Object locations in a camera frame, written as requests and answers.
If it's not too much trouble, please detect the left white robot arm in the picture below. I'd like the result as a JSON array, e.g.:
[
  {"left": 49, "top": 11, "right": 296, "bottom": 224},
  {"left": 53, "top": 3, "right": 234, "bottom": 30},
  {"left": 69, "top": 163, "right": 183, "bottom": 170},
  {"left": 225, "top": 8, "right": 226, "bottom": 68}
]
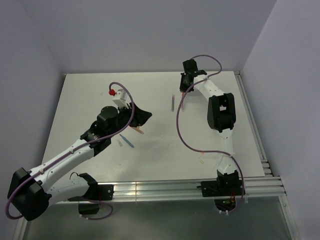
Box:
[{"left": 5, "top": 102, "right": 152, "bottom": 221}]

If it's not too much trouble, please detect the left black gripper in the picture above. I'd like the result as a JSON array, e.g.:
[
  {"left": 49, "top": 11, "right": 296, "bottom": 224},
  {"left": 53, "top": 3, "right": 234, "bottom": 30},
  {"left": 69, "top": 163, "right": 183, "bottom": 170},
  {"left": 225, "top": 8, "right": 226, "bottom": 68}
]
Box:
[{"left": 107, "top": 102, "right": 152, "bottom": 138}]

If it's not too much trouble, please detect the purple pen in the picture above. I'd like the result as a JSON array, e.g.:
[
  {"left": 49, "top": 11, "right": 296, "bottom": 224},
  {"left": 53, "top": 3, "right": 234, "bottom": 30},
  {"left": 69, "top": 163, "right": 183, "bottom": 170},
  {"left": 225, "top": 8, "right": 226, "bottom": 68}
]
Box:
[{"left": 171, "top": 94, "right": 175, "bottom": 112}]

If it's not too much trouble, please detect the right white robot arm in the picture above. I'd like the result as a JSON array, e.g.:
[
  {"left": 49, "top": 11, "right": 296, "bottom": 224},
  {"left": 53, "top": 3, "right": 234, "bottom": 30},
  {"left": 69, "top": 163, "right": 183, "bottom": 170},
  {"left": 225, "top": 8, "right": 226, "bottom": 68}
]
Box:
[{"left": 176, "top": 58, "right": 245, "bottom": 195}]

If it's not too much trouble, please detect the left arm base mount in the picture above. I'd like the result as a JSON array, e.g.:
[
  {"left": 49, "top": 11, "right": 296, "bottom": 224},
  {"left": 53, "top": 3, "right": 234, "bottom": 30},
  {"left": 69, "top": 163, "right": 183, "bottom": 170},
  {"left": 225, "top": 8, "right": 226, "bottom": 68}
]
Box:
[{"left": 67, "top": 184, "right": 114, "bottom": 221}]

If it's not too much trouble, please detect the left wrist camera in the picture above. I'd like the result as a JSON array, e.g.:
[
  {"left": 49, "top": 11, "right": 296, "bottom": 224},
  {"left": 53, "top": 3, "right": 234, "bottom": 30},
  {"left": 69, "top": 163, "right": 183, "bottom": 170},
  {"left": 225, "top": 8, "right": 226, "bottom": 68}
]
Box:
[{"left": 108, "top": 88, "right": 128, "bottom": 109}]

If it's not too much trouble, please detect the blue pen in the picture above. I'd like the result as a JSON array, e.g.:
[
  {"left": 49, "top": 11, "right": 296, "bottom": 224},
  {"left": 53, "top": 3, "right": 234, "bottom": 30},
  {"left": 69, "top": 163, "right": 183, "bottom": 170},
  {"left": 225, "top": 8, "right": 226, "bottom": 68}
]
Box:
[{"left": 120, "top": 134, "right": 135, "bottom": 148}]

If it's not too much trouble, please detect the purple cable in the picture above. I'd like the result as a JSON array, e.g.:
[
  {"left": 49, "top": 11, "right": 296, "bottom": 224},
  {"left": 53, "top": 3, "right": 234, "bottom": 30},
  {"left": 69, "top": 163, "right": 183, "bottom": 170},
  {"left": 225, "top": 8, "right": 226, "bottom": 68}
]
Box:
[
  {"left": 175, "top": 54, "right": 246, "bottom": 213},
  {"left": 5, "top": 81, "right": 136, "bottom": 220}
]

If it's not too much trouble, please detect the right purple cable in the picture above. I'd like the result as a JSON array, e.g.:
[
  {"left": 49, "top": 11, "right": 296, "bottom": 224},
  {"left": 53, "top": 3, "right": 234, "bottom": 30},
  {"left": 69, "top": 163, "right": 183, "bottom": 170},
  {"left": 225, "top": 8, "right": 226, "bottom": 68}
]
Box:
[{"left": 175, "top": 54, "right": 246, "bottom": 213}]

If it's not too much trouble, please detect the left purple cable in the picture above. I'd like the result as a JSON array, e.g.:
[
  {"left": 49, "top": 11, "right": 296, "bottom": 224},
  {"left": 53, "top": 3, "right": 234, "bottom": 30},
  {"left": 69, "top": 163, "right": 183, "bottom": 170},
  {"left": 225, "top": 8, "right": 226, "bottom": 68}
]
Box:
[{"left": 5, "top": 81, "right": 136, "bottom": 220}]

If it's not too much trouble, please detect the pink pen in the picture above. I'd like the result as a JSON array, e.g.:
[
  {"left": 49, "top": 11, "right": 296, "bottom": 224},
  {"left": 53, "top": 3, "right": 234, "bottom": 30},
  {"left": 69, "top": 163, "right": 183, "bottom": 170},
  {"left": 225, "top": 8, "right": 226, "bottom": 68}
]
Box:
[{"left": 180, "top": 92, "right": 185, "bottom": 110}]

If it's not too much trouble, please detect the orange pen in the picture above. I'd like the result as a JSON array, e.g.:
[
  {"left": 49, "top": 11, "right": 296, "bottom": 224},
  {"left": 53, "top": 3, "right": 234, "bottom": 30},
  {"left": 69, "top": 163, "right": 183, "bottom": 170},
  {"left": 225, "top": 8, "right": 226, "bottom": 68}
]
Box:
[{"left": 130, "top": 127, "right": 144, "bottom": 135}]

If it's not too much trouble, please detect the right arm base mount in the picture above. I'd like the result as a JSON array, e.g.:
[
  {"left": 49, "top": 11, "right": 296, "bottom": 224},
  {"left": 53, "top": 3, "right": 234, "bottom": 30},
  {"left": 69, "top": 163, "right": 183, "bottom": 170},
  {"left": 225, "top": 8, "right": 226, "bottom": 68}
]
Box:
[{"left": 196, "top": 170, "right": 246, "bottom": 215}]

